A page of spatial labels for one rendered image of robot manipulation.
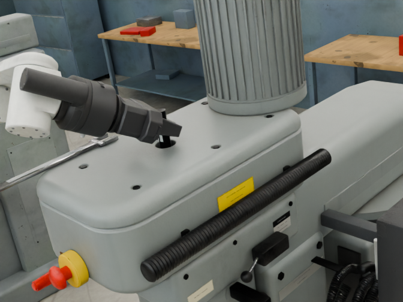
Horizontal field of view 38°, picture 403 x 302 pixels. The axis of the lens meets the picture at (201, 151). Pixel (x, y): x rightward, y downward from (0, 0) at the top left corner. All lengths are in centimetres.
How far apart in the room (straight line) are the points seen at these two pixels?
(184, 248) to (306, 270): 43
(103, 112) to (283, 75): 36
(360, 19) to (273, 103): 470
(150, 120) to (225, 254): 27
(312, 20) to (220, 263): 515
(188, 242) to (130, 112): 23
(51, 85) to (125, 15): 743
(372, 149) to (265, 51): 43
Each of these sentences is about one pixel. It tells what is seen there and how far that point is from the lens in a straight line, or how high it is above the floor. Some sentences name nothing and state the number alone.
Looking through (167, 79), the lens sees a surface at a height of 24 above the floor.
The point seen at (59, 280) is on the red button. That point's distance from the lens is 96.
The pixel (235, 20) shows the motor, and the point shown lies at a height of 207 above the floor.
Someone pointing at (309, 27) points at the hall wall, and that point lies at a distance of 611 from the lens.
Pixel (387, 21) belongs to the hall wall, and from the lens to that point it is 563.
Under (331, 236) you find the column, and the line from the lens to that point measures 140.
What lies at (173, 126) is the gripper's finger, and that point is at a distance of 101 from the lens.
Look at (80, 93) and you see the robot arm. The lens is 89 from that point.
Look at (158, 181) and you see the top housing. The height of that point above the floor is 189.
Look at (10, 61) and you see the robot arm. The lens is 95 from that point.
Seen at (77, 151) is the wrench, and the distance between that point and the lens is 106.
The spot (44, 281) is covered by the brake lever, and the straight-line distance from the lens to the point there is 108.
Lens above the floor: 228
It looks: 24 degrees down
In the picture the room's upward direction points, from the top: 9 degrees counter-clockwise
